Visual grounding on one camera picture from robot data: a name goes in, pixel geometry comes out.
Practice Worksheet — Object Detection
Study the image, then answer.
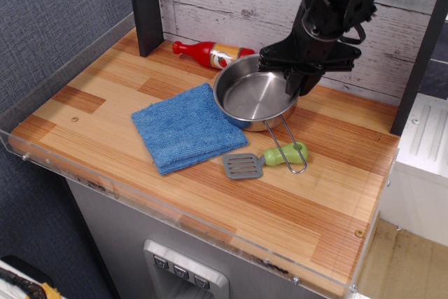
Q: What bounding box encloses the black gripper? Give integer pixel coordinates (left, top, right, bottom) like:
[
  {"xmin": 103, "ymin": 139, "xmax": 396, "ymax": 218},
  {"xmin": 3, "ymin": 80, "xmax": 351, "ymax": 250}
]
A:
[{"xmin": 258, "ymin": 32, "xmax": 361, "ymax": 97}]

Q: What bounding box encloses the stainless steel saucepan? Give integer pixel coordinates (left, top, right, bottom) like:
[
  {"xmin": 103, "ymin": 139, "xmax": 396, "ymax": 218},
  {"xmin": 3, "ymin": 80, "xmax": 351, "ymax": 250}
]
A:
[{"xmin": 212, "ymin": 53, "xmax": 308, "ymax": 175}]

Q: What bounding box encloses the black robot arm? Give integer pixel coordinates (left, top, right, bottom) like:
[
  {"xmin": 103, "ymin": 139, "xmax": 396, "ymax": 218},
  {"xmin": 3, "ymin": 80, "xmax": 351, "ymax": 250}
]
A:
[{"xmin": 259, "ymin": 0, "xmax": 377, "ymax": 96}]

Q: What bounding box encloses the blue folded cloth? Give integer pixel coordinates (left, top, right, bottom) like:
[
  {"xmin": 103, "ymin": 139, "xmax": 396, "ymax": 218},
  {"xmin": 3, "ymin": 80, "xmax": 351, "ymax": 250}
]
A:
[{"xmin": 132, "ymin": 83, "xmax": 249, "ymax": 175}]

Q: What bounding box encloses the red toy sauce bottle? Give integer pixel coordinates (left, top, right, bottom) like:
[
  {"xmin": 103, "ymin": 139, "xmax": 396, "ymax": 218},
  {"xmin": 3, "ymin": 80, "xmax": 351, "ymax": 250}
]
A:
[{"xmin": 172, "ymin": 41, "xmax": 256, "ymax": 69}]

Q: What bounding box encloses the green grey toy spatula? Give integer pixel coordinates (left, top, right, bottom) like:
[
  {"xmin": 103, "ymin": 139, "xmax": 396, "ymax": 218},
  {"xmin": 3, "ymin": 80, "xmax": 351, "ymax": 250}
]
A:
[{"xmin": 222, "ymin": 142, "xmax": 309, "ymax": 180}]

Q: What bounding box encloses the white toy sink unit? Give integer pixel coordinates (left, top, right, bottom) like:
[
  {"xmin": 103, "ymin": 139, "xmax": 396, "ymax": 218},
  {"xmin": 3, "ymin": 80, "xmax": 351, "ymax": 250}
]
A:
[{"xmin": 379, "ymin": 94, "xmax": 447, "ymax": 246}]

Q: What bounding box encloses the silver button panel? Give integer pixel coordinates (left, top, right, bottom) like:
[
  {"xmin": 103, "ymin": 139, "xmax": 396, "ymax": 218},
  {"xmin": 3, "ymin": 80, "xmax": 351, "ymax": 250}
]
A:
[{"xmin": 143, "ymin": 239, "xmax": 230, "ymax": 298}]

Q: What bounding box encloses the grey toy kitchen cabinet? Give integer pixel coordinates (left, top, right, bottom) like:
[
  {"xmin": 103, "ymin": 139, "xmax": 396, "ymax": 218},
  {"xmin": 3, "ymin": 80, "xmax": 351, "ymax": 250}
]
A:
[{"xmin": 68, "ymin": 181, "xmax": 319, "ymax": 298}]

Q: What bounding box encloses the yellow object bottom left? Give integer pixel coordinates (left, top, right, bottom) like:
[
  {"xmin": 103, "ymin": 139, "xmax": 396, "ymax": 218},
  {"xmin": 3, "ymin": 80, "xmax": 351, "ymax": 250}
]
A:
[{"xmin": 40, "ymin": 283, "xmax": 64, "ymax": 299}]

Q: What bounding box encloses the dark right frame post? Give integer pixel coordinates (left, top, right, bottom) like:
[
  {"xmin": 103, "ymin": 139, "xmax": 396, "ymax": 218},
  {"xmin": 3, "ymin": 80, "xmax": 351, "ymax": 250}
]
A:
[{"xmin": 390, "ymin": 0, "xmax": 447, "ymax": 136}]

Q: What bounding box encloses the dark frame post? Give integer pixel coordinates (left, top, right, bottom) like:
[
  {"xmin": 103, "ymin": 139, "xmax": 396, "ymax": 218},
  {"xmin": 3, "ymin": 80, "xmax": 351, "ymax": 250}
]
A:
[
  {"xmin": 390, "ymin": 0, "xmax": 447, "ymax": 136},
  {"xmin": 132, "ymin": 0, "xmax": 165, "ymax": 57}
]

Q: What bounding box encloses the dark left frame post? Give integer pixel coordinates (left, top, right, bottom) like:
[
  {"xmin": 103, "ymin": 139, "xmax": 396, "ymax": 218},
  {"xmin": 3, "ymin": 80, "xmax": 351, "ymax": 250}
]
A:
[{"xmin": 132, "ymin": 0, "xmax": 165, "ymax": 57}]

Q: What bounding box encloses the clear acrylic guard rail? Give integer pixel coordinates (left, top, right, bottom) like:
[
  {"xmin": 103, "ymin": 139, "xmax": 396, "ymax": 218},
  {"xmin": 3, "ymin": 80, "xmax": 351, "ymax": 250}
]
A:
[{"xmin": 5, "ymin": 16, "xmax": 398, "ymax": 298}]

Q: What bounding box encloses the black braided cable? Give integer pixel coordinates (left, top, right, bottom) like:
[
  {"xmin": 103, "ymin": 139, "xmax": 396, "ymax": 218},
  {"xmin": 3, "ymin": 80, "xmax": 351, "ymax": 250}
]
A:
[{"xmin": 0, "ymin": 267, "xmax": 46, "ymax": 299}]

